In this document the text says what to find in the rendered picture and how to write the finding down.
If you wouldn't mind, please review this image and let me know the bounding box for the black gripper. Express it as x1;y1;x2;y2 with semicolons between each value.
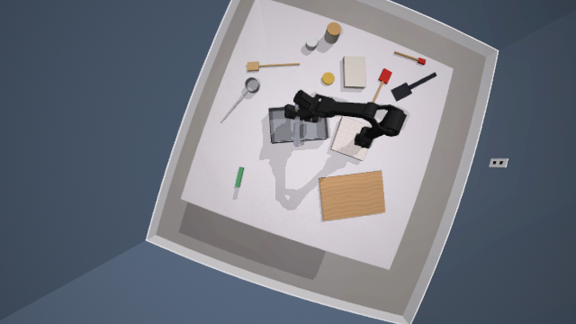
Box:
284;104;319;122

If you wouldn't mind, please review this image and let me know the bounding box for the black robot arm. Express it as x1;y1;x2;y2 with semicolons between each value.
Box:
293;90;407;149

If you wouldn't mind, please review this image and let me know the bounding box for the grey rectangular tin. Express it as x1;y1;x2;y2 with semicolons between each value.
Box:
267;107;329;144

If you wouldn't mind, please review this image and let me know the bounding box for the wooden board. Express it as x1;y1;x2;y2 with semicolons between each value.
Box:
319;171;385;221

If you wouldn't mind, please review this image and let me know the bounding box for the small green block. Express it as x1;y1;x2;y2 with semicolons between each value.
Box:
233;167;244;199

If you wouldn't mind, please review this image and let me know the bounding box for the red spatula with wooden handle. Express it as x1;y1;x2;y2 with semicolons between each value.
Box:
373;68;392;103

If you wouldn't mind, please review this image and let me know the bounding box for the yellow flat round disc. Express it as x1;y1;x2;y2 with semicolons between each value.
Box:
322;72;335;85

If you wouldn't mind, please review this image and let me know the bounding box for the grey saucepan with long handle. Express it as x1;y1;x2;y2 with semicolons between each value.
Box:
221;77;260;123

